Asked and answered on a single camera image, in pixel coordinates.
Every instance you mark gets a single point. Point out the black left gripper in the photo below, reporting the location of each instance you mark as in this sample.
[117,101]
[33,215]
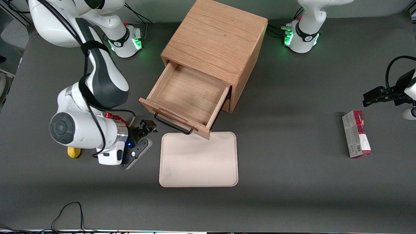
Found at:
[398,90]

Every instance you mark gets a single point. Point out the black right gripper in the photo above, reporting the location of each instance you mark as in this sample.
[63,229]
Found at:
[134,132]

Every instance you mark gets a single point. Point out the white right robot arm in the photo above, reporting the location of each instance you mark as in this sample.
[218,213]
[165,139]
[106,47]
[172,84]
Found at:
[81,130]

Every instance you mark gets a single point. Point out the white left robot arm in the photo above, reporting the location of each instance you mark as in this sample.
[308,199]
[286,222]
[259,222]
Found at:
[305,44]

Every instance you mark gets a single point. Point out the wooden drawer cabinet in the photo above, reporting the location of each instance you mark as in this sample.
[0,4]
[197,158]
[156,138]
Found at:
[221,35]

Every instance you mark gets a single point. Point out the red cola bottle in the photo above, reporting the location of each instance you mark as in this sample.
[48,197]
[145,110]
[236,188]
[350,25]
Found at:
[112,115]

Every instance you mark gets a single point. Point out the grey and red carton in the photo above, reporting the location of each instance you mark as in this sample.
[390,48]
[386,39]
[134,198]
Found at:
[356,136]

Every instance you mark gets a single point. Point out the beige plastic tray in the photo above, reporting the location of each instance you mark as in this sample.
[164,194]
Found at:
[198,162]

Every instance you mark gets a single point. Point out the yellow lemon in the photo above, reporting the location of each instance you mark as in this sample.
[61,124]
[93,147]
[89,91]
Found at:
[74,153]

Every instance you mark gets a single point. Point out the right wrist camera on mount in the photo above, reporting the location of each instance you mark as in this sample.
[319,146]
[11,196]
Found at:
[138,152]

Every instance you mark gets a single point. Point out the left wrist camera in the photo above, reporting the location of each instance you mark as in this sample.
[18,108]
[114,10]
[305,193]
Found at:
[409,113]

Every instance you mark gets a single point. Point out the aluminium frame rail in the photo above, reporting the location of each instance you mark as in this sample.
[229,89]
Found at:
[16,14]

